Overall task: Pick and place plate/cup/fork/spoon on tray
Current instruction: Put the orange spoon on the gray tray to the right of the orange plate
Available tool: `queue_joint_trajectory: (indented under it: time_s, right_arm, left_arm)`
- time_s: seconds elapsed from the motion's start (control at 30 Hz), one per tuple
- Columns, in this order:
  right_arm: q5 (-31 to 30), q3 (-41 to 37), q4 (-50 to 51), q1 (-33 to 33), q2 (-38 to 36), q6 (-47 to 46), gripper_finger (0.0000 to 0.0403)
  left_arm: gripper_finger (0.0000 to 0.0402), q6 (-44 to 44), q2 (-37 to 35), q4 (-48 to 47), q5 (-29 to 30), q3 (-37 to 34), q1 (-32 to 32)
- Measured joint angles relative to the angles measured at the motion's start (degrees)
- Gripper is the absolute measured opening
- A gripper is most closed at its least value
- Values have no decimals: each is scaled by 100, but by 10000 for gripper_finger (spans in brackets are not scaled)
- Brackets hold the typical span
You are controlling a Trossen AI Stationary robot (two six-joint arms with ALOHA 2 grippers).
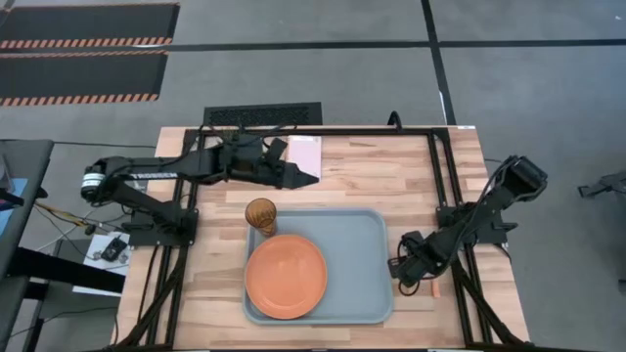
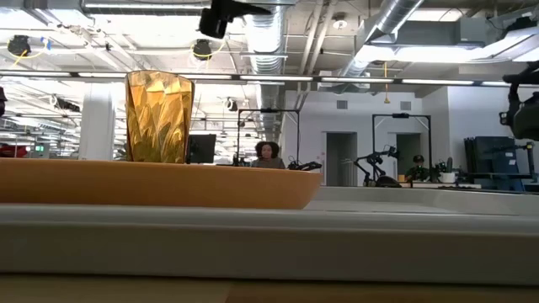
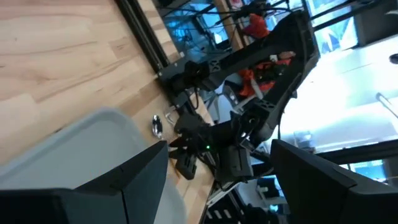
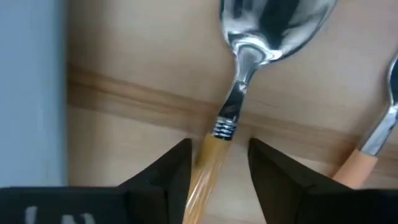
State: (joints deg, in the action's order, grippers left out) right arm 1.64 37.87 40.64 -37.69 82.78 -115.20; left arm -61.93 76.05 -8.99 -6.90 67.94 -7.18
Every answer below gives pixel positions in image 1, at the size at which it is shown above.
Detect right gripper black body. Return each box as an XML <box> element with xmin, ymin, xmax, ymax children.
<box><xmin>387</xmin><ymin>232</ymin><xmax>445</xmax><ymax>290</ymax></box>

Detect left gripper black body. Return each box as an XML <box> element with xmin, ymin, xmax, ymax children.
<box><xmin>218</xmin><ymin>140</ymin><xmax>295</xmax><ymax>191</ymax></box>

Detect amber faceted plastic cup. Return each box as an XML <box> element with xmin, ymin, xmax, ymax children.
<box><xmin>244</xmin><ymin>197</ymin><xmax>279</xmax><ymax>239</ymax></box>

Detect orange plate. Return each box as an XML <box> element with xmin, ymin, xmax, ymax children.
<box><xmin>244</xmin><ymin>234</ymin><xmax>330</xmax><ymax>321</ymax></box>

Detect grey plastic tray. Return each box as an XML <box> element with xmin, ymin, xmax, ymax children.
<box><xmin>242</xmin><ymin>208</ymin><xmax>395</xmax><ymax>327</ymax></box>

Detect black floor vent grille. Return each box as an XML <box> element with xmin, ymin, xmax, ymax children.
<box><xmin>202</xmin><ymin>102</ymin><xmax>325</xmax><ymax>128</ymax></box>

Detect small black handheld device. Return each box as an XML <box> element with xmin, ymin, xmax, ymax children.
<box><xmin>99</xmin><ymin>236</ymin><xmax>130</xmax><ymax>263</ymax></box>

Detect white paper sheets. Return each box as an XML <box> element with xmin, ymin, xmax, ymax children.
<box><xmin>71</xmin><ymin>231</ymin><xmax>132</xmax><ymax>298</ymax></box>

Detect black orange-striped floor mat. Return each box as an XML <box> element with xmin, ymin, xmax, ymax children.
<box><xmin>0</xmin><ymin>2</ymin><xmax>182</xmax><ymax>51</ymax></box>
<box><xmin>0</xmin><ymin>50</ymin><xmax>170</xmax><ymax>109</ymax></box>

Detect black chair base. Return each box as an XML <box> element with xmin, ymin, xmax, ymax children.
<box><xmin>576</xmin><ymin>169</ymin><xmax>626</xmax><ymax>199</ymax></box>

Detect black side table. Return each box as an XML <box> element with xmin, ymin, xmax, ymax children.
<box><xmin>0</xmin><ymin>138</ymin><xmax>126</xmax><ymax>352</ymax></box>

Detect black aluminium table frame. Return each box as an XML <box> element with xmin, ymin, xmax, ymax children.
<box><xmin>111</xmin><ymin>124</ymin><xmax>532</xmax><ymax>352</ymax></box>

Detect yellow cable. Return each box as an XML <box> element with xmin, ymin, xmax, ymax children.
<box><xmin>32</xmin><ymin>200</ymin><xmax>90</xmax><ymax>229</ymax></box>

